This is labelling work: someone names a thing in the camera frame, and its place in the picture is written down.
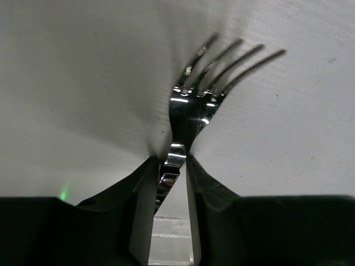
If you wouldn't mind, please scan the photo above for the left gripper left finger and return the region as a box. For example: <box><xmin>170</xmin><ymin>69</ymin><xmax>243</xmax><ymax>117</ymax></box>
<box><xmin>77</xmin><ymin>157</ymin><xmax>159</xmax><ymax>263</ymax></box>

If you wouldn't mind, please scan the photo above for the fork with dark handle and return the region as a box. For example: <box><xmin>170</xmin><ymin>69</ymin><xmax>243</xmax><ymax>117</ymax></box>
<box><xmin>155</xmin><ymin>33</ymin><xmax>287</xmax><ymax>211</ymax></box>

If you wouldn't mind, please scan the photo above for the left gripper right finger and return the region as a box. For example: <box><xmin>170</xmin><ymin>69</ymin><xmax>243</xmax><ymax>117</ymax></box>
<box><xmin>186</xmin><ymin>154</ymin><xmax>241</xmax><ymax>263</ymax></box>

